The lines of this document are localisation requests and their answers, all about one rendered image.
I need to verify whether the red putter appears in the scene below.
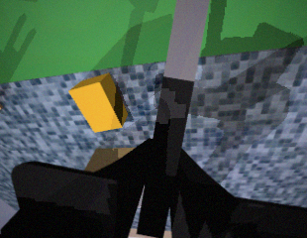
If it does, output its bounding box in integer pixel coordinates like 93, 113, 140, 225
136, 0, 209, 238

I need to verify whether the green flat mat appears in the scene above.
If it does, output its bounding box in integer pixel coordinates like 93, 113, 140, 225
0, 0, 307, 83

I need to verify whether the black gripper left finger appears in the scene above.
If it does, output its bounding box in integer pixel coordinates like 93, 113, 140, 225
11, 138, 153, 238

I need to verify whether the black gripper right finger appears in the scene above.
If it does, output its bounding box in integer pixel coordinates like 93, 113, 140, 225
170, 148, 307, 238

